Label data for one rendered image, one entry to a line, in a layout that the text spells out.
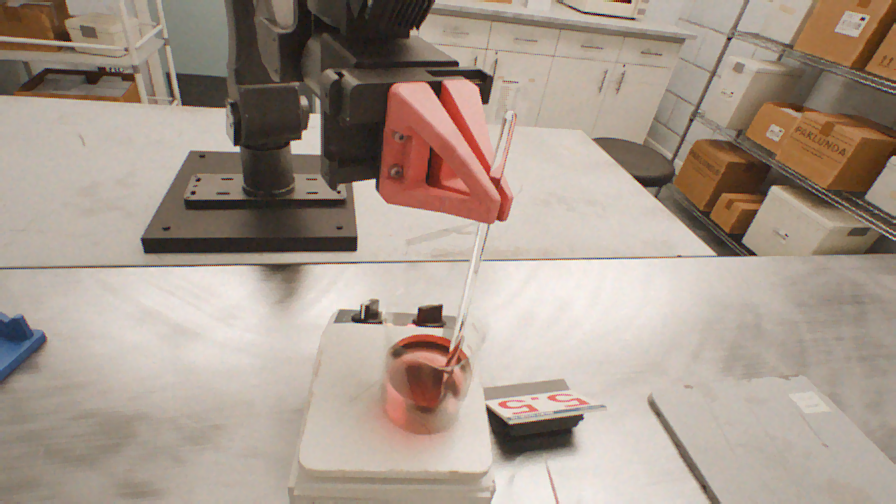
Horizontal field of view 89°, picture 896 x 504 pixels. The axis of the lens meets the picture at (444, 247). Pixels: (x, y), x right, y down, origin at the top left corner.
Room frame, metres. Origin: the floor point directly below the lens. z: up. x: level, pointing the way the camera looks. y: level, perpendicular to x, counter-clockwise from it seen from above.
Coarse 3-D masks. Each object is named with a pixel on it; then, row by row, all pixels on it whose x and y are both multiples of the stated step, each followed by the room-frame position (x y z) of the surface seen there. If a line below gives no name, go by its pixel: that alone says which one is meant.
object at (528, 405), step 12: (540, 396) 0.28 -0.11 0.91; (552, 396) 0.28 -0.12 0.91; (564, 396) 0.28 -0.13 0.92; (576, 396) 0.28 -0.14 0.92; (504, 408) 0.25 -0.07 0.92; (516, 408) 0.25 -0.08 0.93; (528, 408) 0.25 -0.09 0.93; (540, 408) 0.25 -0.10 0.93; (552, 408) 0.25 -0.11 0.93; (564, 408) 0.25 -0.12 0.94
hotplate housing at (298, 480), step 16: (304, 416) 0.18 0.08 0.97; (304, 480) 0.14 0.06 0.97; (320, 480) 0.14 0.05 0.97; (336, 480) 0.14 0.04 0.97; (352, 480) 0.14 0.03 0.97; (368, 480) 0.14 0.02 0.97; (384, 480) 0.15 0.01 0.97; (400, 480) 0.15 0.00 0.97; (416, 480) 0.15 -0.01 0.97; (432, 480) 0.15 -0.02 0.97; (448, 480) 0.15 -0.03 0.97; (464, 480) 0.15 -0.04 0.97; (480, 480) 0.16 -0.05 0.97; (304, 496) 0.13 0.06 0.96; (320, 496) 0.13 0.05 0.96; (336, 496) 0.13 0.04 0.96; (352, 496) 0.14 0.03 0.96; (368, 496) 0.14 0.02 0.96; (384, 496) 0.14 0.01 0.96; (400, 496) 0.14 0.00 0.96; (416, 496) 0.14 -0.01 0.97; (432, 496) 0.14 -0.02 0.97; (448, 496) 0.15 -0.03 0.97; (464, 496) 0.15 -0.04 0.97; (480, 496) 0.15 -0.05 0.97
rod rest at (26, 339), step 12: (0, 312) 0.25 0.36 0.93; (0, 324) 0.24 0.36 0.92; (12, 324) 0.24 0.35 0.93; (24, 324) 0.25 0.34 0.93; (0, 336) 0.24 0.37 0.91; (12, 336) 0.24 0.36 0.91; (24, 336) 0.24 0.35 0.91; (36, 336) 0.25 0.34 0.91; (0, 348) 0.23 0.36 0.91; (12, 348) 0.23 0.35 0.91; (24, 348) 0.24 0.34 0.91; (36, 348) 0.24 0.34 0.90; (0, 360) 0.22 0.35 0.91; (12, 360) 0.22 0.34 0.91; (0, 372) 0.21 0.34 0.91
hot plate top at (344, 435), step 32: (320, 352) 0.22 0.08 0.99; (352, 352) 0.23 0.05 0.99; (320, 384) 0.19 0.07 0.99; (352, 384) 0.20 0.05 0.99; (480, 384) 0.22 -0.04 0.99; (320, 416) 0.17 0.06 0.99; (352, 416) 0.17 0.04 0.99; (480, 416) 0.19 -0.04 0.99; (320, 448) 0.15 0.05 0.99; (352, 448) 0.15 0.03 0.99; (384, 448) 0.16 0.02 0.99; (416, 448) 0.16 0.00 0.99; (448, 448) 0.16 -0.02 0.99; (480, 448) 0.17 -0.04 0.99
